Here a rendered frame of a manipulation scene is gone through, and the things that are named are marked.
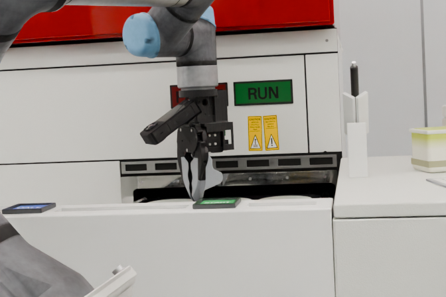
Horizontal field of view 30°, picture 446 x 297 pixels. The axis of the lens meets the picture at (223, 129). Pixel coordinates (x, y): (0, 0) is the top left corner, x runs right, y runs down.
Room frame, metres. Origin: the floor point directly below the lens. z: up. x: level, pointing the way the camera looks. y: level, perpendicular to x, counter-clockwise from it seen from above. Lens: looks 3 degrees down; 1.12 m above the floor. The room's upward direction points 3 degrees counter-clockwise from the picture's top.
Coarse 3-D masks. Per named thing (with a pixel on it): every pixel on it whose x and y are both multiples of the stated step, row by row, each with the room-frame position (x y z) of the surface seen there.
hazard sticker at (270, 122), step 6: (264, 120) 1.66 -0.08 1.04; (270, 120) 1.66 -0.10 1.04; (276, 120) 1.65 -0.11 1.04; (264, 126) 1.66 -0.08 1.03; (270, 126) 1.66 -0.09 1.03; (276, 126) 1.65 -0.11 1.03; (264, 132) 1.66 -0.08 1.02; (270, 132) 1.66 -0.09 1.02; (276, 132) 1.65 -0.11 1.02; (270, 138) 1.66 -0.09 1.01; (276, 138) 1.65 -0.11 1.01; (270, 144) 1.66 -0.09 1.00; (276, 144) 1.65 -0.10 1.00
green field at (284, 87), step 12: (240, 84) 1.66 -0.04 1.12; (252, 84) 1.66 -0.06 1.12; (264, 84) 1.65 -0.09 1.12; (276, 84) 1.65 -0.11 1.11; (288, 84) 1.65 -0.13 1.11; (240, 96) 1.66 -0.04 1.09; (252, 96) 1.66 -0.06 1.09; (264, 96) 1.66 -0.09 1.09; (276, 96) 1.65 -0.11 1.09; (288, 96) 1.65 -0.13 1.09
